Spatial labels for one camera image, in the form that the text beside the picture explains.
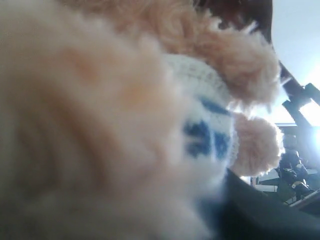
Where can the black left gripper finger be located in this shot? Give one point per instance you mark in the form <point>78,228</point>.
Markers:
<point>248,214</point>

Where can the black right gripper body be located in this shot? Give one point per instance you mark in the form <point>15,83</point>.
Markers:
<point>298,97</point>

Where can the beige teddy bear striped sweater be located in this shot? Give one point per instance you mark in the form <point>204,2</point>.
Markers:
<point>119,119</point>

